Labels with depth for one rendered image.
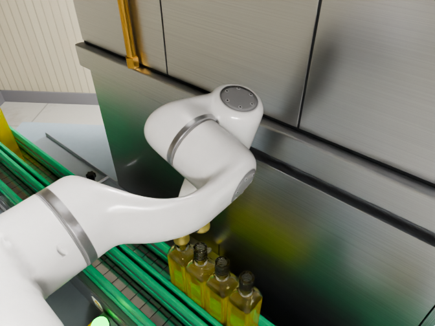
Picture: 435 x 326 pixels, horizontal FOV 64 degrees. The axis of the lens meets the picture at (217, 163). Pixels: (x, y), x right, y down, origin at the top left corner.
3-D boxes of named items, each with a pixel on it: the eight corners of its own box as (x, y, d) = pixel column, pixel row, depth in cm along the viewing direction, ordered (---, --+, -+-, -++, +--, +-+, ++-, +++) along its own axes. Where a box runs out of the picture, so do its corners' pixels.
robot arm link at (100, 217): (46, 221, 38) (186, 130, 49) (122, 310, 34) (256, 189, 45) (24, 177, 31) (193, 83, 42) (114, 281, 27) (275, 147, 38)
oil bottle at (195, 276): (219, 308, 89) (219, 259, 76) (204, 325, 86) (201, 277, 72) (202, 295, 92) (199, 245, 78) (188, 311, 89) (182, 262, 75)
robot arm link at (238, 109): (197, 155, 36) (137, 103, 39) (183, 209, 44) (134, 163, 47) (279, 101, 45) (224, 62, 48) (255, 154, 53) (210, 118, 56)
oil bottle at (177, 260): (202, 294, 92) (200, 244, 78) (188, 310, 89) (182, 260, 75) (187, 282, 95) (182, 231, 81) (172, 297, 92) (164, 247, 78)
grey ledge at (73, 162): (219, 274, 108) (219, 251, 100) (200, 294, 102) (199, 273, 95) (54, 152, 154) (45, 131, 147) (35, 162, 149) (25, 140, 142)
